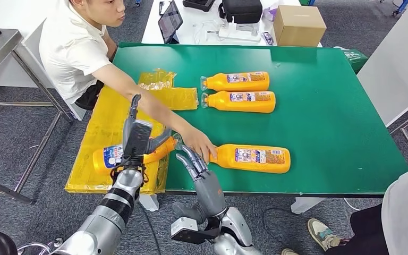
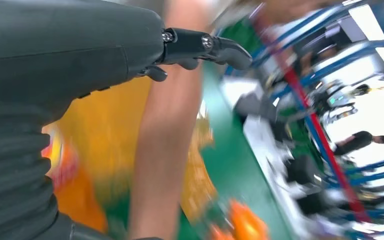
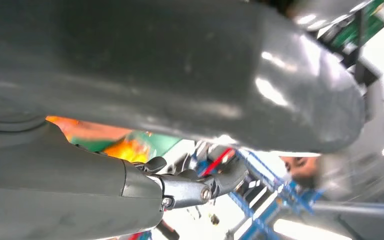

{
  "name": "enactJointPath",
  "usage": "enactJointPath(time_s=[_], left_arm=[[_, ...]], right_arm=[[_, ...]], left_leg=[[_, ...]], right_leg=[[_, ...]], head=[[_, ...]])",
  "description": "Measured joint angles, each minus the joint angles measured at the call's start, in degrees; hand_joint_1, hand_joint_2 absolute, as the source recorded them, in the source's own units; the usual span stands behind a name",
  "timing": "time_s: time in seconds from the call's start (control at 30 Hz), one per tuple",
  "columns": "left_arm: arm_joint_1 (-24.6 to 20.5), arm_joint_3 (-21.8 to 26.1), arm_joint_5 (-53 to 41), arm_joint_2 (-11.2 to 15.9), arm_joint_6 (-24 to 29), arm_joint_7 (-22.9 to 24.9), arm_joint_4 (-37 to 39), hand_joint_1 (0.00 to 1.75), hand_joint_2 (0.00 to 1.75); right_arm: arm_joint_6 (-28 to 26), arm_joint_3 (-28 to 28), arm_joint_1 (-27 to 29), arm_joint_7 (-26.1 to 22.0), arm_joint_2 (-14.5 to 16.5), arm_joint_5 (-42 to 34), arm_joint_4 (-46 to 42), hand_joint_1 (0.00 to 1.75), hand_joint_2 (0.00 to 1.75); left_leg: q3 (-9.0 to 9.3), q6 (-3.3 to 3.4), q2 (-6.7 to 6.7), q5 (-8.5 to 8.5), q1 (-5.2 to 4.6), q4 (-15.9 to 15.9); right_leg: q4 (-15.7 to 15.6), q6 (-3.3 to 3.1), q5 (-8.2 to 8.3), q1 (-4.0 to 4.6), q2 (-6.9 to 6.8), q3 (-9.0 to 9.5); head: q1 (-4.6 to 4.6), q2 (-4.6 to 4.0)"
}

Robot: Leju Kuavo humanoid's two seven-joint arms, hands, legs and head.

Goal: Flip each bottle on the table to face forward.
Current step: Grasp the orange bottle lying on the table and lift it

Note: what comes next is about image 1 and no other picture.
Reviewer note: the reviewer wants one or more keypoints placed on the blue metal rack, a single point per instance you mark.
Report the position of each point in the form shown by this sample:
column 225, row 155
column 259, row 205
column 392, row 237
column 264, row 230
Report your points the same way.
column 401, row 5

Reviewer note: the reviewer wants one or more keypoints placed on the chrome curved bar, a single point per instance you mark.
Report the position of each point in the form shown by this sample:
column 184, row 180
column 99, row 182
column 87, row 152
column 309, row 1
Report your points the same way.
column 54, row 243

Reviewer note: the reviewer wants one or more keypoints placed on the white stool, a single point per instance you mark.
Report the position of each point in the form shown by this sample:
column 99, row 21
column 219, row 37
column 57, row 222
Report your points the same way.
column 79, row 114

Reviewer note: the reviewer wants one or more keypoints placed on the white table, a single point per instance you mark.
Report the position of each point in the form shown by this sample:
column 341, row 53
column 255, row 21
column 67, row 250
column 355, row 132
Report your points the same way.
column 190, row 17

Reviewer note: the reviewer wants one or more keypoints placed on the grey metal table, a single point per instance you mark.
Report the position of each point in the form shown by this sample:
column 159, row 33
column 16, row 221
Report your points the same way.
column 0, row 56

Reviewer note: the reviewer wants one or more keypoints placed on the small purple packet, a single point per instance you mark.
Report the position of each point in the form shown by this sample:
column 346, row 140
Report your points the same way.
column 267, row 38

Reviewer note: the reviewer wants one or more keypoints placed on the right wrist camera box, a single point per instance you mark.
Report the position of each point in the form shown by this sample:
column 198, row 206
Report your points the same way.
column 184, row 228

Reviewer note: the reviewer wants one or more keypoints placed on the crumpled yellow plastic bag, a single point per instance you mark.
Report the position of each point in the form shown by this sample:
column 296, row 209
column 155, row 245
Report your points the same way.
column 156, row 80

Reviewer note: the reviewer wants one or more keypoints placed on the white table leg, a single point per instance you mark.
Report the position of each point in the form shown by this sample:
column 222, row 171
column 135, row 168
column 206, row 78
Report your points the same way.
column 304, row 205
column 149, row 203

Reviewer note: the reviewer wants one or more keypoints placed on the white power strip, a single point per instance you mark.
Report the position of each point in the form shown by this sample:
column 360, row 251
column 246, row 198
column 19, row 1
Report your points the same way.
column 236, row 34

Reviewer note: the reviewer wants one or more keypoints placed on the black tablet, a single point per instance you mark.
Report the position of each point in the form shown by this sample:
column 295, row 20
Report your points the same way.
column 169, row 20

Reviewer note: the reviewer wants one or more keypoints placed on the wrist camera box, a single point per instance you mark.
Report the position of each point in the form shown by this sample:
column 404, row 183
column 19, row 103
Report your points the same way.
column 184, row 228
column 137, row 140

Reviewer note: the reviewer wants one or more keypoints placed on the black plastic tray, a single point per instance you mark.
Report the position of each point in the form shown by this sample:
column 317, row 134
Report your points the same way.
column 198, row 3

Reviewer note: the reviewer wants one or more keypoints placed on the person's right forearm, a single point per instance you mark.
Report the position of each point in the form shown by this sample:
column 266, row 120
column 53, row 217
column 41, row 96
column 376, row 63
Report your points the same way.
column 161, row 111

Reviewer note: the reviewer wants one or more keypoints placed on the small yellow plastic bag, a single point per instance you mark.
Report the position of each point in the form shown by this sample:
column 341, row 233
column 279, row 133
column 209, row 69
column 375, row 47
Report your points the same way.
column 184, row 99

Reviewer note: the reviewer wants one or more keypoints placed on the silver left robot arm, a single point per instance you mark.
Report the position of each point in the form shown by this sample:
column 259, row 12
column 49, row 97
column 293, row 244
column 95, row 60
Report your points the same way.
column 98, row 225

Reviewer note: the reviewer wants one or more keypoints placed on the large yellow wrapped flat sheet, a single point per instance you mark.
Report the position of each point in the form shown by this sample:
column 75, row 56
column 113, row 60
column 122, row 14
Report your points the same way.
column 105, row 112

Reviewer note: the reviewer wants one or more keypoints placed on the brown cardboard box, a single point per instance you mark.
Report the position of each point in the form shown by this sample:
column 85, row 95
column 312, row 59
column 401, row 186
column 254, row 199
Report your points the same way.
column 299, row 27

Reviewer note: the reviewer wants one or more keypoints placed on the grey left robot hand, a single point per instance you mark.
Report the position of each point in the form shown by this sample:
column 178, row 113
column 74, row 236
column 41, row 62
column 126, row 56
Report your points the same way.
column 127, row 133

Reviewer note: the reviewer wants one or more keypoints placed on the green bag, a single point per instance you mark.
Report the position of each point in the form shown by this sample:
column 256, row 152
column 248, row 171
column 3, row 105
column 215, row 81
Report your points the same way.
column 354, row 58

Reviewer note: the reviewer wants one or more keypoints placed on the purple tissue pack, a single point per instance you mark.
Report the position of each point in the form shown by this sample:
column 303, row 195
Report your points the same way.
column 270, row 13

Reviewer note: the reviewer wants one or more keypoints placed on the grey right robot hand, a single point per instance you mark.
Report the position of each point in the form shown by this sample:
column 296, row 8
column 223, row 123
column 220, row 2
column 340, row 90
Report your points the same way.
column 209, row 193

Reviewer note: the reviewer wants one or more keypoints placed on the person's right hand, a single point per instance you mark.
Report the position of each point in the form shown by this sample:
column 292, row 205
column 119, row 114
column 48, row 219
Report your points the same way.
column 198, row 140

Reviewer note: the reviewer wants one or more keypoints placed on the orange detergent bottle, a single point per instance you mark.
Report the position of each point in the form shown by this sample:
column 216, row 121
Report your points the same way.
column 102, row 162
column 241, row 102
column 253, row 160
column 237, row 82

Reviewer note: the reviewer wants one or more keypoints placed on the black carrying case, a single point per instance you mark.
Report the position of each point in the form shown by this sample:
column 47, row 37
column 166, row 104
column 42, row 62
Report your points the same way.
column 241, row 10

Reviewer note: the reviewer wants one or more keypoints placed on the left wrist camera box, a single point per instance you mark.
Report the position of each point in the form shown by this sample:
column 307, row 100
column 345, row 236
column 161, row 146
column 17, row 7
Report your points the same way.
column 137, row 140

